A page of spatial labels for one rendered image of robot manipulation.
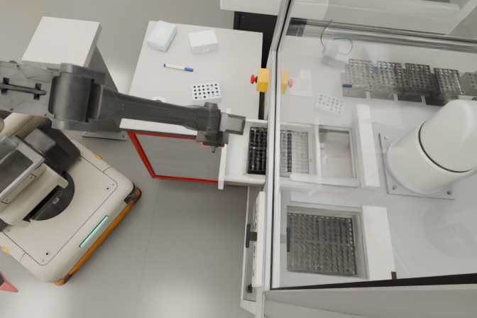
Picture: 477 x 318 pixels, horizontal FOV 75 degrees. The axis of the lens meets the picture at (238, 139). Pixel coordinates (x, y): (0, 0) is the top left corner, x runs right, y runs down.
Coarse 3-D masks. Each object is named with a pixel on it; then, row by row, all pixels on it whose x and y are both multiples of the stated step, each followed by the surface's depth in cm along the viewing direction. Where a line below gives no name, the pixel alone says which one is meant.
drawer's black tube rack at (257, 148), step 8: (264, 128) 118; (256, 136) 120; (264, 136) 116; (248, 144) 118; (256, 144) 115; (264, 144) 115; (256, 152) 113; (264, 152) 114; (256, 160) 112; (264, 160) 112; (256, 168) 114; (264, 168) 111
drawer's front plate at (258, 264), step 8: (264, 192) 104; (256, 200) 112; (264, 200) 103; (256, 208) 109; (264, 208) 102; (256, 224) 104; (256, 248) 98; (256, 256) 96; (256, 264) 94; (256, 272) 93; (256, 280) 92
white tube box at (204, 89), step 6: (192, 84) 137; (198, 84) 137; (204, 84) 137; (210, 84) 138; (216, 84) 139; (192, 90) 136; (198, 90) 137; (204, 90) 136; (210, 90) 136; (216, 90) 136; (192, 96) 134; (198, 96) 134; (204, 96) 135; (210, 96) 135; (198, 102) 135; (204, 102) 136; (216, 102) 138
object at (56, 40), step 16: (48, 32) 149; (64, 32) 150; (80, 32) 151; (96, 32) 152; (32, 48) 144; (48, 48) 145; (64, 48) 146; (80, 48) 146; (96, 48) 162; (32, 64) 143; (48, 64) 142; (80, 64) 142; (96, 64) 164; (112, 80) 188; (112, 128) 206
